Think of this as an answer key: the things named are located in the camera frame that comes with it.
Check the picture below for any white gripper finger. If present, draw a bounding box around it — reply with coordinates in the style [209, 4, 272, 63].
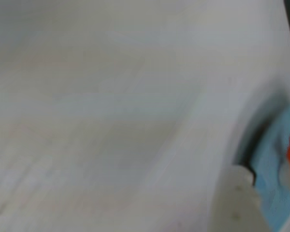
[207, 165, 273, 232]

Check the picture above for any blue round dish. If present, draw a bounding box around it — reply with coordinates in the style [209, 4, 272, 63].
[249, 98, 290, 232]

